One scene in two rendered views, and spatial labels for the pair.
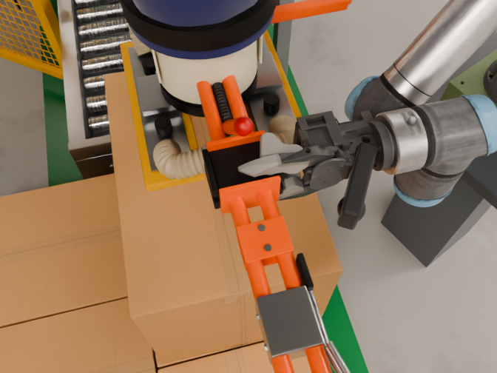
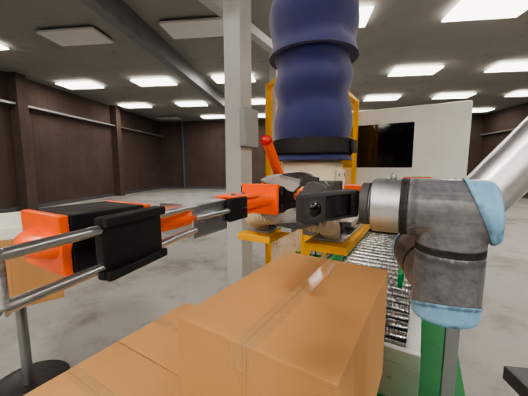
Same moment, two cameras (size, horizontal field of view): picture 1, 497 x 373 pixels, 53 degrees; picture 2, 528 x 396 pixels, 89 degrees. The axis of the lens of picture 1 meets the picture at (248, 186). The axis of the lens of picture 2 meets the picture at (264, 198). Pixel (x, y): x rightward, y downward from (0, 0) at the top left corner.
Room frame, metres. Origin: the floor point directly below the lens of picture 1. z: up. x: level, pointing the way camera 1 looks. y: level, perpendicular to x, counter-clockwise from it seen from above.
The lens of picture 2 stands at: (-0.04, -0.38, 1.31)
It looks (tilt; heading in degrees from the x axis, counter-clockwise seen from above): 7 degrees down; 45
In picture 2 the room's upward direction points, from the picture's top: straight up
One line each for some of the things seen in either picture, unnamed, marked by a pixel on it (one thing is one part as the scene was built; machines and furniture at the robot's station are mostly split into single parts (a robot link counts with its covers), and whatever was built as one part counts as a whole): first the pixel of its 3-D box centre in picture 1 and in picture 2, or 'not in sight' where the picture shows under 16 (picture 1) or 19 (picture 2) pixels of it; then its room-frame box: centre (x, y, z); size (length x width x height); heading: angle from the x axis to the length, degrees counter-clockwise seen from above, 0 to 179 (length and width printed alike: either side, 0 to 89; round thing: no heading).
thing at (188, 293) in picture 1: (214, 205); (300, 350); (0.59, 0.08, 0.74); 0.60 x 0.40 x 0.40; 13
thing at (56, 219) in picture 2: not in sight; (91, 231); (0.03, -0.07, 1.24); 0.08 x 0.07 x 0.05; 15
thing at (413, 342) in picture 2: not in sight; (418, 274); (2.16, 0.17, 0.50); 2.31 x 0.05 x 0.19; 14
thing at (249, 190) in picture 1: (242, 172); (269, 196); (0.37, 0.01, 1.25); 0.10 x 0.08 x 0.06; 105
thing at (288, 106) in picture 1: (260, 79); (343, 227); (0.63, -0.02, 1.14); 0.34 x 0.10 x 0.05; 15
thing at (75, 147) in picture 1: (184, 129); (328, 332); (0.95, 0.20, 0.58); 0.70 x 0.03 x 0.06; 104
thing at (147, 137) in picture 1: (157, 100); (282, 221); (0.59, 0.16, 1.14); 0.34 x 0.10 x 0.05; 15
